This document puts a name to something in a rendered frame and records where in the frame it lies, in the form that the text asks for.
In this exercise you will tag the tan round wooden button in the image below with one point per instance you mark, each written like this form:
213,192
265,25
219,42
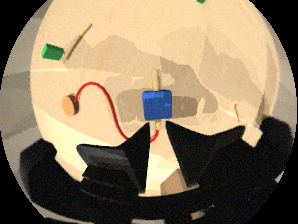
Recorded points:
70,109

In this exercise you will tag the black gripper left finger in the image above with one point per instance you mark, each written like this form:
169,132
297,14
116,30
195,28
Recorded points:
131,156

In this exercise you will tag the red string with wooden stick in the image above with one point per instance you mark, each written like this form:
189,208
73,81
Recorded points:
155,88

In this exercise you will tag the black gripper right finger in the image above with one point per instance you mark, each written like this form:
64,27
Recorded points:
194,151

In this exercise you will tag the blue block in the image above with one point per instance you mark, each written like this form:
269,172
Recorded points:
157,105

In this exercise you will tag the thin tan wooden stick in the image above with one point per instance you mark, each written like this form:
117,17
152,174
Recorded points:
82,33

